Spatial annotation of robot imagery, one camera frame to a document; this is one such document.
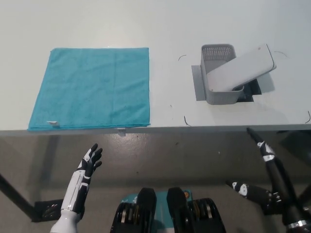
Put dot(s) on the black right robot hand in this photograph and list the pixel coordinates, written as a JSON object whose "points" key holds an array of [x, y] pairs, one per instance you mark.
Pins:
{"points": [[284, 189]]}

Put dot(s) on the white and black left hand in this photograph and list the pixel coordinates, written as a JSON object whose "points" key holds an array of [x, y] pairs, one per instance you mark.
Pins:
{"points": [[75, 189]]}

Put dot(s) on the white rectangular box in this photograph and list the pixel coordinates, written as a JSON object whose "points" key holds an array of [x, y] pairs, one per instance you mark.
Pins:
{"points": [[243, 68]]}

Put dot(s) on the small grey perforated container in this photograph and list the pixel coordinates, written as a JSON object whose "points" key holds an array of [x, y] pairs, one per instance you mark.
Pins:
{"points": [[223, 98]]}

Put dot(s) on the black table foot plate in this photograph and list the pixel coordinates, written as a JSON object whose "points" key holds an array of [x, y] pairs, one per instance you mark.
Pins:
{"points": [[48, 210], [273, 207]]}

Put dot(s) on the small white barcode sticker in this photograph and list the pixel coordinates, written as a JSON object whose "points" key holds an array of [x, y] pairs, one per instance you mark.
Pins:
{"points": [[121, 131]]}

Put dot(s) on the teal microfibre cloth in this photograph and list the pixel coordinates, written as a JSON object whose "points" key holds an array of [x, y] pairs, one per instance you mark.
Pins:
{"points": [[90, 89]]}

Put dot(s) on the grey flat sheet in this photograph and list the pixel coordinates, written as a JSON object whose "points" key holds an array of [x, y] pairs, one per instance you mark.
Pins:
{"points": [[198, 82]]}

